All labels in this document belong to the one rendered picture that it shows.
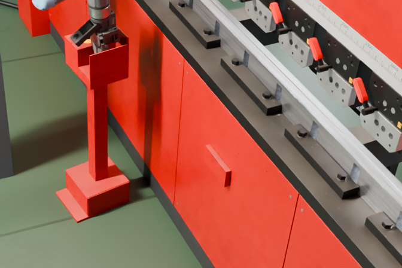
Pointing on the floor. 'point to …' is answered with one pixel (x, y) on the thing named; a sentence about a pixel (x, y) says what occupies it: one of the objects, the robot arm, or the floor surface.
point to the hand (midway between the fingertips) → (99, 62)
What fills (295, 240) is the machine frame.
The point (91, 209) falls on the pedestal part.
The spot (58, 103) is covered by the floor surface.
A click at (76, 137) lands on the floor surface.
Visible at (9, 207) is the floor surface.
